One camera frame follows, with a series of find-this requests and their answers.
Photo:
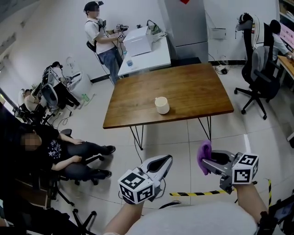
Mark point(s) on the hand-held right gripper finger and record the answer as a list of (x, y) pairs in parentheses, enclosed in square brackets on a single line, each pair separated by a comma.
[(219, 156), (214, 168)]

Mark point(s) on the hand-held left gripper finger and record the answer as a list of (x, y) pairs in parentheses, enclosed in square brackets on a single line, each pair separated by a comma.
[(156, 158), (167, 171)]

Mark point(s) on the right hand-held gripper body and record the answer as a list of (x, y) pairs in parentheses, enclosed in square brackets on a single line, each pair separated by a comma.
[(243, 172)]

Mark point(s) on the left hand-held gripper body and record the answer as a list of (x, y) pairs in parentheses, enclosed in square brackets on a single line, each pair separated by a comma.
[(137, 188)]

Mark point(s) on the purple cloth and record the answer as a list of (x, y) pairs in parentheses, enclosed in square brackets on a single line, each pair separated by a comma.
[(203, 151)]

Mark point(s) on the cream ceramic mug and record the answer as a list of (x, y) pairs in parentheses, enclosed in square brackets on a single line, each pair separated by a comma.
[(162, 106)]

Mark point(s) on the person's right forearm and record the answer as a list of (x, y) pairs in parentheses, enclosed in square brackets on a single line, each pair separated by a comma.
[(248, 199)]

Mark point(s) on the person's left forearm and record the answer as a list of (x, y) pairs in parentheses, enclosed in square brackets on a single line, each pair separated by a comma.
[(124, 218)]

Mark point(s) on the black hairpin table leg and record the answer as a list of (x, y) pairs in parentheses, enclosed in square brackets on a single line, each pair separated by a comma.
[(139, 142), (207, 133)]

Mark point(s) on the yellow black hazard tape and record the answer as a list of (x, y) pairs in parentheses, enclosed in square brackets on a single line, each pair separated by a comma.
[(202, 193), (269, 192)]

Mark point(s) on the person's black trousers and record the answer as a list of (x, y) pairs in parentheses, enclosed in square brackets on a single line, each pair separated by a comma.
[(170, 204)]

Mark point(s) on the person's grey shirt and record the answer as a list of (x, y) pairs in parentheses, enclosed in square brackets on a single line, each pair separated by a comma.
[(188, 220)]

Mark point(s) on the black office chair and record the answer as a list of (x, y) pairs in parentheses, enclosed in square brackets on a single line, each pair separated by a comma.
[(52, 181), (261, 87), (85, 222)]

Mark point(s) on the green bottle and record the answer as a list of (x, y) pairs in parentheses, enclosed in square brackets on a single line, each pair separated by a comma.
[(86, 97)]

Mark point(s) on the clear plastic water bottle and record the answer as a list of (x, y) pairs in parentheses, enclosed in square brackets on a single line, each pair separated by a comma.
[(129, 62)]

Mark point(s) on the white table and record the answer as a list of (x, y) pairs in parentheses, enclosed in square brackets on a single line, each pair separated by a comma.
[(156, 56)]

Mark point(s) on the grey jacket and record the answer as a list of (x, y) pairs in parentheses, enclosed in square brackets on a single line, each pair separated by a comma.
[(260, 62)]

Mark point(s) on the brown wooden box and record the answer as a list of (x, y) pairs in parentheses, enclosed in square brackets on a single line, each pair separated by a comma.
[(29, 192)]

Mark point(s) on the white rounded machine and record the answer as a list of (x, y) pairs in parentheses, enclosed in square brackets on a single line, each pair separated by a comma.
[(79, 80)]

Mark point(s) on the wooden desk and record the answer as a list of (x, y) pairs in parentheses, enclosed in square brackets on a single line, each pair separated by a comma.
[(288, 66)]

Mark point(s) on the white box appliance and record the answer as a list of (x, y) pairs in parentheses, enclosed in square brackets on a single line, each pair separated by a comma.
[(137, 41)]

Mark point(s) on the grey handbag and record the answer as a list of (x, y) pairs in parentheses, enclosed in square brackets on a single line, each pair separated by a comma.
[(155, 31)]

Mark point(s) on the striped white towel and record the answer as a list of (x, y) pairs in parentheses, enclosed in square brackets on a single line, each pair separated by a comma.
[(257, 32)]

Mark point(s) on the grey metal cabinet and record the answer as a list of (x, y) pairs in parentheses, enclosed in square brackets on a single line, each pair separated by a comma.
[(188, 27)]

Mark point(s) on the pink screen monitor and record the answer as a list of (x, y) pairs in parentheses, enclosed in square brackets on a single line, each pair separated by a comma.
[(288, 34)]

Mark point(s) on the black chair frame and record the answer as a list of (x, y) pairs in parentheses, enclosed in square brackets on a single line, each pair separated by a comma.
[(278, 218)]

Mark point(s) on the white wall box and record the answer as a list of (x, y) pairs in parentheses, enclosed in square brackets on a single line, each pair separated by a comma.
[(218, 33)]

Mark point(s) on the red wall decoration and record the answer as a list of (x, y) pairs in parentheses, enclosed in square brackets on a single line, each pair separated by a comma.
[(185, 1)]

